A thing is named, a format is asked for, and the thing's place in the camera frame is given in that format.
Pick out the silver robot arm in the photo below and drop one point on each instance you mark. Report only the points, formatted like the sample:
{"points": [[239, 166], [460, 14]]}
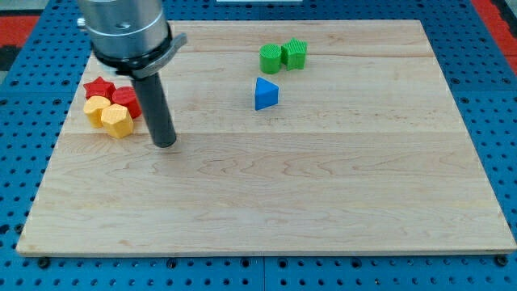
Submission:
{"points": [[134, 39]]}

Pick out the yellow pentagon block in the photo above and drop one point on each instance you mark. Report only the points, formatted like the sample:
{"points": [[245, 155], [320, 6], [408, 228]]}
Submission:
{"points": [[117, 121]]}

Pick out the red circle block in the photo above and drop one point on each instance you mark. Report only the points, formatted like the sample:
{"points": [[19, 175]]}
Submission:
{"points": [[126, 96]]}

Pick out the wooden board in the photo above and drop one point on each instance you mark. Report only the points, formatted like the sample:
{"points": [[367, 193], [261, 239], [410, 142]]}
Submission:
{"points": [[365, 153]]}

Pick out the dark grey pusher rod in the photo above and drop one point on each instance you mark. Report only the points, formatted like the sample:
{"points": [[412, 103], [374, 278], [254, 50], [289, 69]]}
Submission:
{"points": [[155, 110]]}

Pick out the yellow heart block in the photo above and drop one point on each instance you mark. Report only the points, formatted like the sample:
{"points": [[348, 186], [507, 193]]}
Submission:
{"points": [[93, 108]]}

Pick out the green star block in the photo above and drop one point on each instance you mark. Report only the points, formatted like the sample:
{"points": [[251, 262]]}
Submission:
{"points": [[293, 54]]}

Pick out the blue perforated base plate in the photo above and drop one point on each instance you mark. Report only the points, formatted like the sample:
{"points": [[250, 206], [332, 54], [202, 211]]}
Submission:
{"points": [[38, 90]]}

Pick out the blue triangle block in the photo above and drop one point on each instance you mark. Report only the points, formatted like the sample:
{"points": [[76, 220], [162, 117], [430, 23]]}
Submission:
{"points": [[266, 94]]}

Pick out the red star block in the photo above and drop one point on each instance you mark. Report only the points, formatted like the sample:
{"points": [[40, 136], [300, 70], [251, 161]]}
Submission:
{"points": [[99, 87]]}

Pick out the green circle block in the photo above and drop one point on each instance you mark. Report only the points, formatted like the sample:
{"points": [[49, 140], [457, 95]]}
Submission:
{"points": [[270, 58]]}

